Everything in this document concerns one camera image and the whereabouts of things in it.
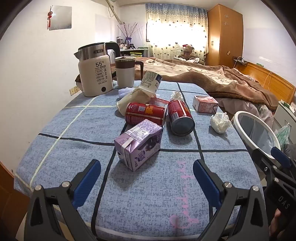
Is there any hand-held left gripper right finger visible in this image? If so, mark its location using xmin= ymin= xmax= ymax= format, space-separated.
xmin=193 ymin=159 xmax=270 ymax=241

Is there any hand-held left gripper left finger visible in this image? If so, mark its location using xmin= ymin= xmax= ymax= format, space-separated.
xmin=24 ymin=159 xmax=109 ymax=241

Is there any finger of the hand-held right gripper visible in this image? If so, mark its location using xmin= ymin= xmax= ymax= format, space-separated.
xmin=270 ymin=146 xmax=296 ymax=195
xmin=253 ymin=148 xmax=281 ymax=181

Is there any white trash bin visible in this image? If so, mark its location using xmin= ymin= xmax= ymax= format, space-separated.
xmin=232 ymin=111 xmax=282 ymax=163

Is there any large white tissue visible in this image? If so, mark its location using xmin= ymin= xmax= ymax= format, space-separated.
xmin=209 ymin=112 xmax=233 ymax=134

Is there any purple milk carton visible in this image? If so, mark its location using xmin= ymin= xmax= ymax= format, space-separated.
xmin=114 ymin=119 xmax=163 ymax=172

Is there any red drink can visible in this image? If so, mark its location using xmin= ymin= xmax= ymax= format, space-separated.
xmin=125 ymin=102 xmax=167 ymax=127
xmin=167 ymin=99 xmax=195 ymax=136

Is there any pink drink carton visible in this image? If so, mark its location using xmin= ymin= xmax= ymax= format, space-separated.
xmin=192 ymin=95 xmax=219 ymax=113

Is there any beige paper bag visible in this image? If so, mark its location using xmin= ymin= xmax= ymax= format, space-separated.
xmin=116 ymin=87 xmax=153 ymax=116

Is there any clear red-edged plastic wrapper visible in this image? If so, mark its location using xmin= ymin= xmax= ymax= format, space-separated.
xmin=150 ymin=97 xmax=169 ymax=107

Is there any white yogurt cup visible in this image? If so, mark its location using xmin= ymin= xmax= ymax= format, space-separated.
xmin=138 ymin=71 xmax=163 ymax=96

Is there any person's right hand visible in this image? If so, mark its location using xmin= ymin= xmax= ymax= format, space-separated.
xmin=269 ymin=210 xmax=284 ymax=237

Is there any grey chair cushion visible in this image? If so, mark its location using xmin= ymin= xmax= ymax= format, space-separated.
xmin=283 ymin=144 xmax=296 ymax=163

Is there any green patterned plastic bag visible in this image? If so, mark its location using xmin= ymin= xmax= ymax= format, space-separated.
xmin=274 ymin=124 xmax=291 ymax=149

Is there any white nightstand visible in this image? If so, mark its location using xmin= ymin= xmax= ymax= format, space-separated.
xmin=276 ymin=100 xmax=296 ymax=139

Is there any pink bed sheet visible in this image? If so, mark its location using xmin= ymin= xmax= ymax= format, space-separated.
xmin=217 ymin=97 xmax=274 ymax=130

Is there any wooden headboard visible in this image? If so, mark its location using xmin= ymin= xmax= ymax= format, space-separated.
xmin=236 ymin=61 xmax=296 ymax=109

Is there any brown wooden panel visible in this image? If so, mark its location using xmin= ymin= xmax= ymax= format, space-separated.
xmin=0 ymin=160 xmax=30 ymax=232

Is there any brown bed blanket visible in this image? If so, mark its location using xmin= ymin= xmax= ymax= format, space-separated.
xmin=134 ymin=57 xmax=279 ymax=109

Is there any white electric kettle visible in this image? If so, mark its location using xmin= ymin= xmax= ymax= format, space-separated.
xmin=74 ymin=42 xmax=122 ymax=97

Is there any white and brown mug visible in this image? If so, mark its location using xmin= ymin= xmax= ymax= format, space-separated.
xmin=115 ymin=56 xmax=144 ymax=88

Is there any wooden wardrobe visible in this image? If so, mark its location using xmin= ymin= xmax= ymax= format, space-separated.
xmin=205 ymin=4 xmax=244 ymax=67

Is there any brown teddy bear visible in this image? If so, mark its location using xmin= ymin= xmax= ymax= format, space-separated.
xmin=178 ymin=44 xmax=196 ymax=61

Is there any cluttered desk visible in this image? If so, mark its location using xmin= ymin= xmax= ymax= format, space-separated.
xmin=120 ymin=43 xmax=149 ymax=58

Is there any vase with purple branches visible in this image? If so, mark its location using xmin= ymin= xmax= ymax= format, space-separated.
xmin=117 ymin=23 xmax=144 ymax=44

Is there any patterned window curtain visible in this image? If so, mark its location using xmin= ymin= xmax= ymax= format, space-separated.
xmin=145 ymin=3 xmax=208 ymax=61

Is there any red hanging ornament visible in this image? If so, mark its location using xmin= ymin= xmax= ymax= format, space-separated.
xmin=47 ymin=7 xmax=54 ymax=29

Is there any air conditioner pipe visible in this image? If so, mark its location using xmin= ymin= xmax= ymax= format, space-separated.
xmin=105 ymin=0 xmax=125 ymax=25

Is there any silver wall mirror sheet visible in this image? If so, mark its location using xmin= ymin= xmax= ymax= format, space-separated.
xmin=48 ymin=6 xmax=72 ymax=30

